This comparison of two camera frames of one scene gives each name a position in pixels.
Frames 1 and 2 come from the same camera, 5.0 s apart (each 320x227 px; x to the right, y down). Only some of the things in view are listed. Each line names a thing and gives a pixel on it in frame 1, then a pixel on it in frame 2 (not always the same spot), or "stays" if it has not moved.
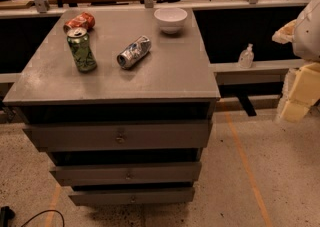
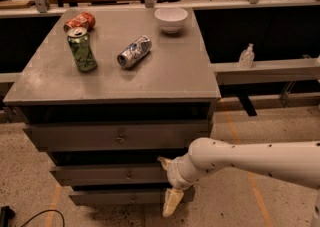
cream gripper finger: x=285 y=33 → x=181 y=175
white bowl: x=170 y=19 stays
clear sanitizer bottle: x=246 y=57 stays
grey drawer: x=128 y=174 stays
